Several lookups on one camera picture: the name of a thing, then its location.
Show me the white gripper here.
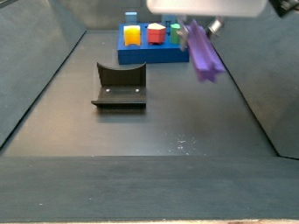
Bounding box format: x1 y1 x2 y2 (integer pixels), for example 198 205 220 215
145 0 267 51

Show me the purple star bar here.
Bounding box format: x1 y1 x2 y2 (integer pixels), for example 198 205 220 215
187 20 226 82

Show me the blue peg board base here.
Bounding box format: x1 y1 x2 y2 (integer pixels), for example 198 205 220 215
116 24 190 65

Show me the black curved fixture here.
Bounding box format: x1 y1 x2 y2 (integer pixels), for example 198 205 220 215
91 64 147 107

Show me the green hexagon block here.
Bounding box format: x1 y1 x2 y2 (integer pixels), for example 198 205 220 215
169 24 180 44

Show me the tall light blue block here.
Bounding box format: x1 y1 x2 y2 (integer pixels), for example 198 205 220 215
161 14 176 26

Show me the red pentagon block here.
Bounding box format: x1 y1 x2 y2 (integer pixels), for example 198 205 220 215
147 23 165 45

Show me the yellow arch block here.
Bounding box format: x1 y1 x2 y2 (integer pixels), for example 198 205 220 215
124 25 141 46

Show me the small light blue block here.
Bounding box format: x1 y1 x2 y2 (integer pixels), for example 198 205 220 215
125 11 137 25

